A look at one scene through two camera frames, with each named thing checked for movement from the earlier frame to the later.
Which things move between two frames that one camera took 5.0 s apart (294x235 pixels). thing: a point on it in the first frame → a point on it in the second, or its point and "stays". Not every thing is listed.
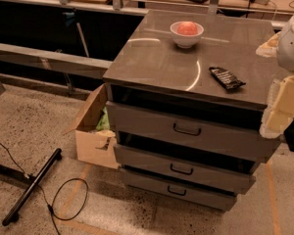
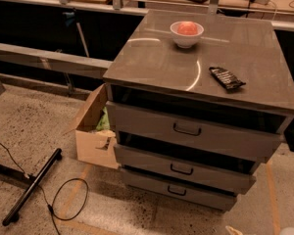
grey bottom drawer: [179, 191] stays
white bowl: [185, 41] stays
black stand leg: [13, 215] stays
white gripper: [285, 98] → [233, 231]
